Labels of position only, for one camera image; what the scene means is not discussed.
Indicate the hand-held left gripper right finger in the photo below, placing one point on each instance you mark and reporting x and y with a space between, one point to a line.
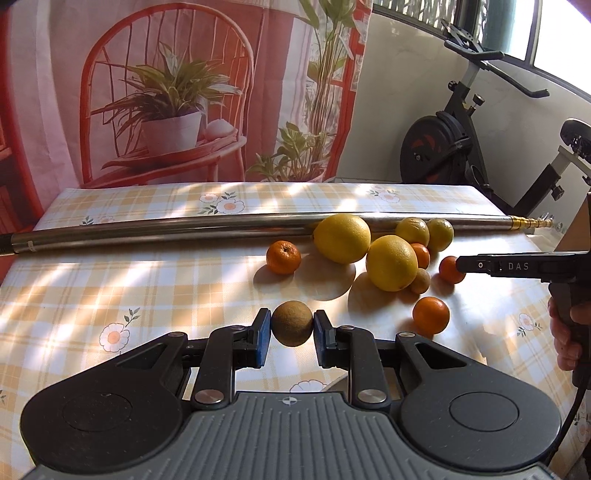
322 341

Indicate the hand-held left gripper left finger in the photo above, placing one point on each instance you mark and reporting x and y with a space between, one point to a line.
262 339

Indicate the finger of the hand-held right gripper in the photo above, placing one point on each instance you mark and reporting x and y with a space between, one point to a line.
472 265

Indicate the orange mandarin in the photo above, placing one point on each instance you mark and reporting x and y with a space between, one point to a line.
449 273
431 316
422 254
283 258

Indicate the brown round fruit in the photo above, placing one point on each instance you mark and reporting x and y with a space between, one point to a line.
289 328

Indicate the large yellow citrus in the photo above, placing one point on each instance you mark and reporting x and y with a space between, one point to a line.
392 264
342 238

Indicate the person's right hand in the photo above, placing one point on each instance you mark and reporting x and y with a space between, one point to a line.
563 337

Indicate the small yellow-green citrus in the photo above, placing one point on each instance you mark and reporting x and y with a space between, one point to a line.
441 234
412 230

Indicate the brown board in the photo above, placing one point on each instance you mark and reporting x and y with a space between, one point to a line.
576 226

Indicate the small yellowish round fruit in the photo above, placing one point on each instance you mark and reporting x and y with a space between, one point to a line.
420 282

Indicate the black exercise bike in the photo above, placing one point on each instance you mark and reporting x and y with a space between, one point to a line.
434 147

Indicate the plaid floral tablecloth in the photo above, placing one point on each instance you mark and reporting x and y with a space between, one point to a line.
138 286

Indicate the long metal pole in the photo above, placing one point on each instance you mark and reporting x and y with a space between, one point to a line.
138 230

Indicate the window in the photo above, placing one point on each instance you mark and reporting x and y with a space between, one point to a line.
558 50

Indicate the printed curtain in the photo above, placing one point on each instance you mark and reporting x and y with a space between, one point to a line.
277 69

